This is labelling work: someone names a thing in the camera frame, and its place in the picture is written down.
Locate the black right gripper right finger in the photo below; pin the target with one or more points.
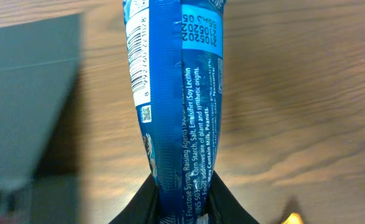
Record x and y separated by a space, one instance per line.
222 207

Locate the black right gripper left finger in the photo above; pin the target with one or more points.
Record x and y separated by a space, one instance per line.
143 207

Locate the orange Lemond biscuit packet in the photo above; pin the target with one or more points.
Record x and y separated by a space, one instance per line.
294 218

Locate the blue cookie roll packet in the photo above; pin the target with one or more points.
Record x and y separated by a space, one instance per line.
175 56

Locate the dark green gift box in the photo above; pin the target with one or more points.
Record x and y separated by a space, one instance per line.
39 62

